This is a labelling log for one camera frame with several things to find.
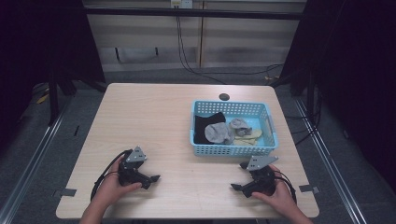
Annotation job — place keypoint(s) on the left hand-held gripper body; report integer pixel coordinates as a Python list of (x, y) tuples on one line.
[(132, 164)]

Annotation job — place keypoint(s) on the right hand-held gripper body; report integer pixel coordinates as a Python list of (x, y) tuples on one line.
[(261, 176)]

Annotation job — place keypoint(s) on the person's right hand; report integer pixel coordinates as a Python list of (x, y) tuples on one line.
[(279, 196)]

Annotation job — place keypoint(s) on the person's left hand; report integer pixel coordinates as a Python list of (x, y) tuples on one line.
[(112, 189)]

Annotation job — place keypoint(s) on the light blue plastic basket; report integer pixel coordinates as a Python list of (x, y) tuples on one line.
[(230, 151)]

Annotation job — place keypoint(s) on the pale yellow sock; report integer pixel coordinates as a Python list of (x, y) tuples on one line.
[(246, 142), (252, 134)]

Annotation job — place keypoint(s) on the grey sock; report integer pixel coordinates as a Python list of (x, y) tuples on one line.
[(240, 125), (218, 133)]

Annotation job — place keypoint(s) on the grey tape strip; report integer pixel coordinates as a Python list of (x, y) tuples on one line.
[(308, 188), (66, 192)]

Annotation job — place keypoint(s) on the black sock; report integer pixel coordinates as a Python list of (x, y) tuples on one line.
[(202, 127)]

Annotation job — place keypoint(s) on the dark round table grommet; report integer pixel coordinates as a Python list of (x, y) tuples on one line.
[(224, 96)]

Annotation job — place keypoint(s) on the black curtain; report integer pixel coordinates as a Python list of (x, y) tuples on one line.
[(358, 77), (37, 43)]

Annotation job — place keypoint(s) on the metal floor rail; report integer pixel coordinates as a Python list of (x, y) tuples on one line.
[(34, 155), (330, 165)]

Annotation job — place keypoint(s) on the black horizontal frame bar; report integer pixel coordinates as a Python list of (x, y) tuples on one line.
[(193, 13)]

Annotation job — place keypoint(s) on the white wall power outlet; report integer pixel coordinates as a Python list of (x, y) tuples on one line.
[(181, 3)]

